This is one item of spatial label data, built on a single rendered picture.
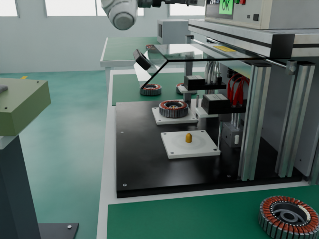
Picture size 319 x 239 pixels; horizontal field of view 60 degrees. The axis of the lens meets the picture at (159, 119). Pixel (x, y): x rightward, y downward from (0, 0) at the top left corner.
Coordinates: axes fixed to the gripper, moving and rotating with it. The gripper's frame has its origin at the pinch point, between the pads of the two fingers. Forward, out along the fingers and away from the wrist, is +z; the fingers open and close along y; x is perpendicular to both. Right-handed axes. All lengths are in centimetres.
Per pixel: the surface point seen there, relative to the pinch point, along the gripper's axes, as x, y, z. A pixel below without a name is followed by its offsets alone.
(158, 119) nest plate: -40, 38, -18
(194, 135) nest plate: -38, 53, -9
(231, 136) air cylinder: -34, 60, 0
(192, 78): -25.0, 33.0, -6.9
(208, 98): -24, 56, -8
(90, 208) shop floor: -123, -7, -49
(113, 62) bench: -54, -100, -38
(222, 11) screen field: -1.3, 39.4, -2.1
